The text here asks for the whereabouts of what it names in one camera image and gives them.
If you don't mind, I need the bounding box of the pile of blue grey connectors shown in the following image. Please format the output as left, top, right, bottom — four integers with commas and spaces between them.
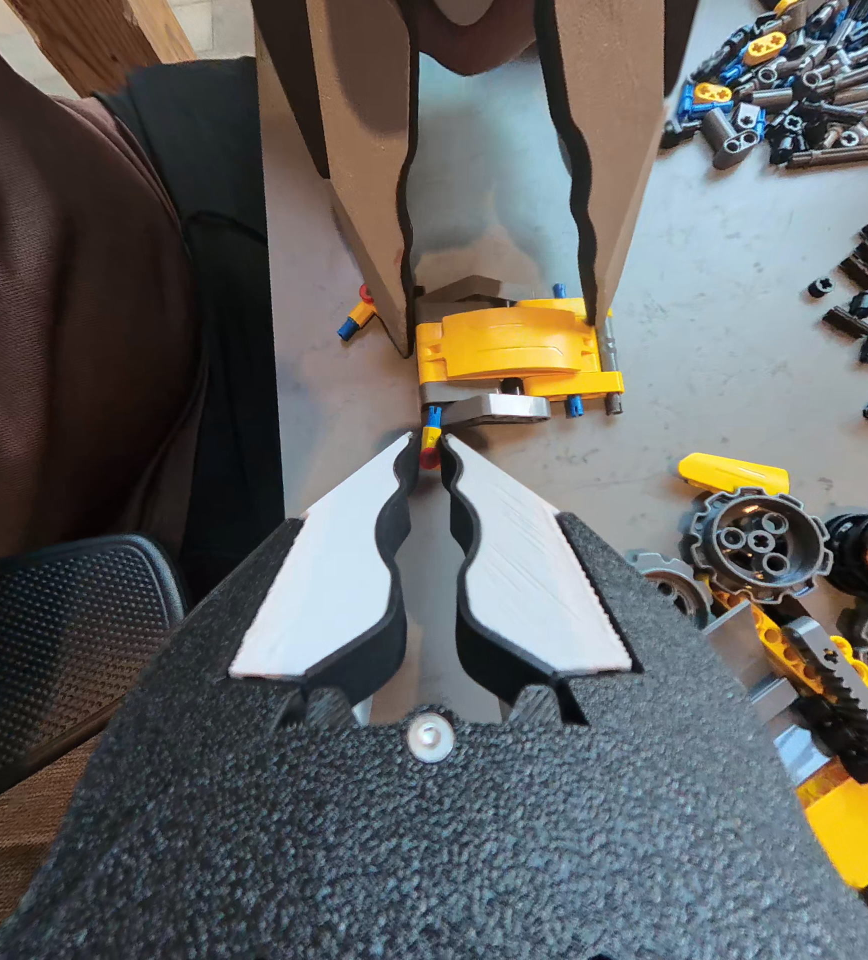
659, 0, 868, 169

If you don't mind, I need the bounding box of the yellow grey brick chassis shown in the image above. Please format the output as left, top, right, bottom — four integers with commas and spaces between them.
704, 593, 868, 901

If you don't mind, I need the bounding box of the yellow curved panel piece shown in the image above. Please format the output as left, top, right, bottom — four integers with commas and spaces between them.
679, 453, 791, 493

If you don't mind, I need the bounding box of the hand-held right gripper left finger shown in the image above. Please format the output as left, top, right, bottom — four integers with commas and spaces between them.
229, 434, 435, 709

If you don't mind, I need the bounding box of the grey desk with wooden edge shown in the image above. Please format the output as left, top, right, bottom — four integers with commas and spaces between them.
254, 0, 868, 960

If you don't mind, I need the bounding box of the yellow connector with blue pin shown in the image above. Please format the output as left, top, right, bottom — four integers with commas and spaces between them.
419, 405, 447, 469

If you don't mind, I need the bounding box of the black mesh chair seat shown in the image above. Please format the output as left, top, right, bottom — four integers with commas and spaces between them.
0, 536, 188, 819

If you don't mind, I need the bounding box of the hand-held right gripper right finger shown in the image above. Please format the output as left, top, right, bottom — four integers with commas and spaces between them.
437, 434, 636, 709

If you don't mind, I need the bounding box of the yellow and grey brick assembly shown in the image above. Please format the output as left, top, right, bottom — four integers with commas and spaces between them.
412, 278, 626, 426

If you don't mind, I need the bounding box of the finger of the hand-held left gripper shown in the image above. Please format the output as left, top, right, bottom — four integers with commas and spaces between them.
535, 0, 668, 325
304, 0, 425, 358

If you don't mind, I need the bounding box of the small grey wheel hub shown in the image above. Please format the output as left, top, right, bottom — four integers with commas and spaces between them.
625, 551, 713, 631

